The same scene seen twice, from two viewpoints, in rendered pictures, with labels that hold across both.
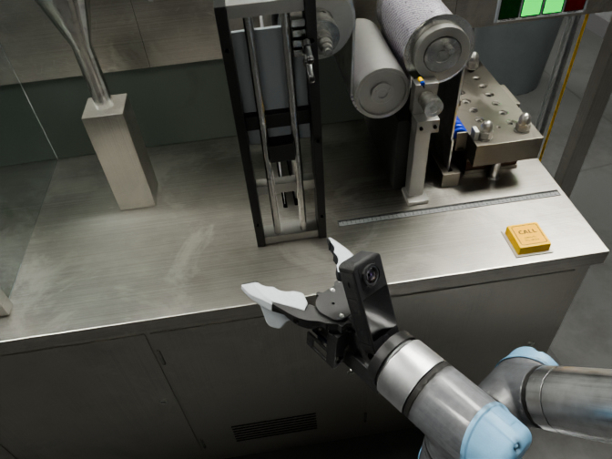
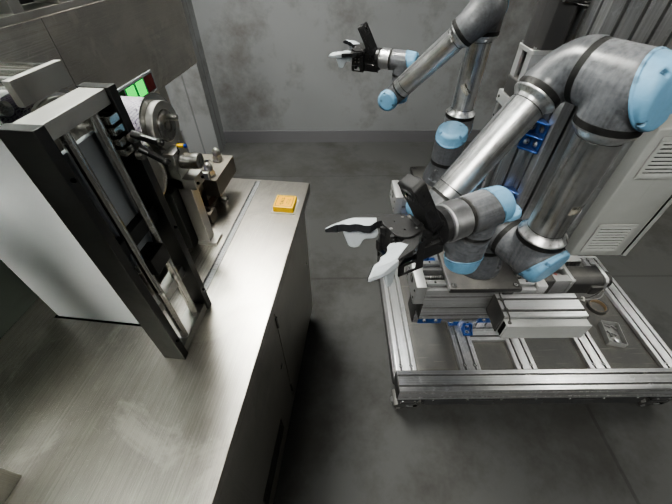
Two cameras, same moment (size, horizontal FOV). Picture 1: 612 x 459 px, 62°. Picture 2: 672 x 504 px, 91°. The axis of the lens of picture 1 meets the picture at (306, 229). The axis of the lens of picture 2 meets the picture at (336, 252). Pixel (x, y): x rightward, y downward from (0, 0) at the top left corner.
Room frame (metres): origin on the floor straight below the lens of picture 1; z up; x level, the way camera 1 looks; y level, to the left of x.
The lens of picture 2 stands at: (0.41, 0.40, 1.61)
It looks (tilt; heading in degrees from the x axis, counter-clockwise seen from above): 45 degrees down; 281
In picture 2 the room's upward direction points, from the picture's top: straight up
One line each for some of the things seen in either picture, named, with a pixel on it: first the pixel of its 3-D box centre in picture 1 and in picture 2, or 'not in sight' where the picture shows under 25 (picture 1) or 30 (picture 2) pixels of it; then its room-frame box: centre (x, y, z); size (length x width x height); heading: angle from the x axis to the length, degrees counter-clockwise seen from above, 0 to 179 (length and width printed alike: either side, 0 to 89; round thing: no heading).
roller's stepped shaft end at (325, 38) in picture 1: (325, 45); not in sight; (0.87, -0.06, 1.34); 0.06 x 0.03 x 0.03; 4
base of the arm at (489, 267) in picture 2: not in sight; (480, 251); (0.10, -0.42, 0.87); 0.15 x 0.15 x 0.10
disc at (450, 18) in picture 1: (439, 50); (159, 125); (0.99, -0.30, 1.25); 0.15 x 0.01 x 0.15; 94
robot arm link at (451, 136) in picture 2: not in sight; (449, 142); (0.20, -0.91, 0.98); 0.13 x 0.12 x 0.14; 76
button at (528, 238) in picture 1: (527, 238); (285, 203); (0.76, -0.48, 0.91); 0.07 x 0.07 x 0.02; 4
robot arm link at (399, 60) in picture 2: not in sight; (403, 61); (0.42, -1.09, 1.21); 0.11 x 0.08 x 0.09; 166
